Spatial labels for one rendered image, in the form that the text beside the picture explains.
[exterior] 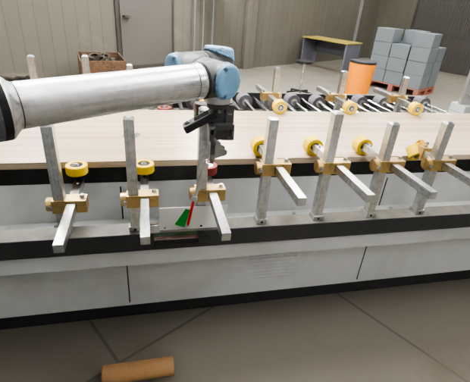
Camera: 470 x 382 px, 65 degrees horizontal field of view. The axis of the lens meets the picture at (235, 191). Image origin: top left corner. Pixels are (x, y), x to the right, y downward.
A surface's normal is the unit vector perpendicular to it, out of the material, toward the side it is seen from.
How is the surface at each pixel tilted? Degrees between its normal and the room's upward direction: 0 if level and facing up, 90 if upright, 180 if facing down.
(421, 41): 90
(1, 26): 90
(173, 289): 90
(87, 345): 0
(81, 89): 55
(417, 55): 90
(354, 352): 0
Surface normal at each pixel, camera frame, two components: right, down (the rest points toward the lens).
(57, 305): 0.22, 0.48
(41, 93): 0.59, -0.18
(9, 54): 0.67, 0.40
